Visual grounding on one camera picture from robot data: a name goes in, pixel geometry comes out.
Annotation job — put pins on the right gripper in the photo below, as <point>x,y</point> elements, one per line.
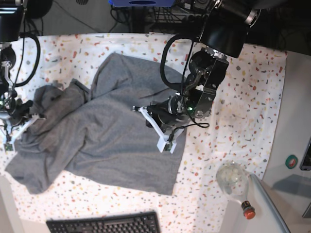
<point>20,112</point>

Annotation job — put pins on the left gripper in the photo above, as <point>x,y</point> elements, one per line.
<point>171,113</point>

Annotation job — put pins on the grey t-shirt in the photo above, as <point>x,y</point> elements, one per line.
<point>93,132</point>

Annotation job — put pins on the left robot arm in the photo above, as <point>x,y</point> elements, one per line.
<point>223,35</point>

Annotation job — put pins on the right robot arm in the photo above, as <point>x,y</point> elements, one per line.
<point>12,14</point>

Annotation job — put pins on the clear bottle with orange cap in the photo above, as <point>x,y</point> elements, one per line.
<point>233,181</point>

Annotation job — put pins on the black keyboard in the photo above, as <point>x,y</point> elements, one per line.
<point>146,222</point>

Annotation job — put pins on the blue box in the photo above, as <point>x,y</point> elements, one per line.
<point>141,3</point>

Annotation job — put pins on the green tape roll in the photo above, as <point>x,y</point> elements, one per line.
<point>291,162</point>

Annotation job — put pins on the smartphone at right edge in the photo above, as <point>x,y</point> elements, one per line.
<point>306,161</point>

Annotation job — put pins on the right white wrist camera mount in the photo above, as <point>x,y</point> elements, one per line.
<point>9,132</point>

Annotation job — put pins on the grey metal rail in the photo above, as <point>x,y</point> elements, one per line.
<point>268,218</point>

